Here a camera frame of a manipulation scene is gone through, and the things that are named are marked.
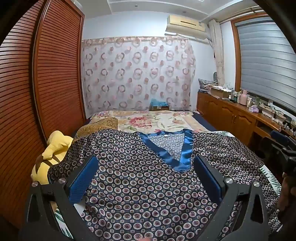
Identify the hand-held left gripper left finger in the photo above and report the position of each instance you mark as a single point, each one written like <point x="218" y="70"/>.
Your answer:
<point x="81" y="178"/>

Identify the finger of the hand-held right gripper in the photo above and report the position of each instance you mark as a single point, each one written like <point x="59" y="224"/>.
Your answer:
<point x="270" y="148"/>
<point x="279" y="136"/>

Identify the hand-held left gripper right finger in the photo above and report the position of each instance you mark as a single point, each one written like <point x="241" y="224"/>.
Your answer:
<point x="208" y="178"/>

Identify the navy circle-print satin top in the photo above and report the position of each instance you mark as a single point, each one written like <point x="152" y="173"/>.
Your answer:
<point x="143" y="185"/>

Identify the person's right hand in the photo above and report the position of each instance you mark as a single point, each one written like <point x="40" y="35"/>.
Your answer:
<point x="285" y="197"/>

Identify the leaf-print bed sheet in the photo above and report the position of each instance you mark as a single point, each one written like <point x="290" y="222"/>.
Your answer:
<point x="269" y="176"/>

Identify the pink tissue pack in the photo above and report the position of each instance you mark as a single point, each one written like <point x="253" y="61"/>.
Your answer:
<point x="254" y="108"/>

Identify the yellow plush toy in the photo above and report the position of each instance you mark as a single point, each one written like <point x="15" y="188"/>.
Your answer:
<point x="57" y="146"/>

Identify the wooden side cabinet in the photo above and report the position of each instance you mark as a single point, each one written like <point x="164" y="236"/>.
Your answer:
<point x="231" y="115"/>

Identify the pink thermos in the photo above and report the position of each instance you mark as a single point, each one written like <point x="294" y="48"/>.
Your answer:
<point x="244" y="96"/>

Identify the navy bed mattress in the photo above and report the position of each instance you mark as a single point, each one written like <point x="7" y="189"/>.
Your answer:
<point x="203" y="120"/>

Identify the gold paisley cloth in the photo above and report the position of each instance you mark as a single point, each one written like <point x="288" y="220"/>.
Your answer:
<point x="101" y="124"/>

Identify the grey window blind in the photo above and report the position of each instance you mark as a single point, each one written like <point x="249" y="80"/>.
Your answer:
<point x="266" y="64"/>

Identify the open cardboard box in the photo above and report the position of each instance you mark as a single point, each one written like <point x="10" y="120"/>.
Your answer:
<point x="219" y="92"/>

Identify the floral blanket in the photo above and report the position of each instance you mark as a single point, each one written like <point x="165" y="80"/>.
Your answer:
<point x="143" y="121"/>

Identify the folded cloth stack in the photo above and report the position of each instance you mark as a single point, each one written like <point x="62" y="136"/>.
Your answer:
<point x="207" y="83"/>

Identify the beige window curtain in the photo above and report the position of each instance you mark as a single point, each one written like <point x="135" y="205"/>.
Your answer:
<point x="218" y="58"/>

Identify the wooden louvered wardrobe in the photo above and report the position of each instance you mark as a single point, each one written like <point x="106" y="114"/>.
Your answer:
<point x="57" y="69"/>

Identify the sheer circle-print curtain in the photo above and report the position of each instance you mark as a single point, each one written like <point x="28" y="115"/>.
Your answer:
<point x="138" y="74"/>

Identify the wooden window frame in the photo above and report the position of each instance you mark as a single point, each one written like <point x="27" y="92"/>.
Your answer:
<point x="236" y="58"/>

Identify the beige wall air conditioner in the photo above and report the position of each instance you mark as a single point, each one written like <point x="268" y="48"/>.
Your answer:
<point x="185" y="23"/>

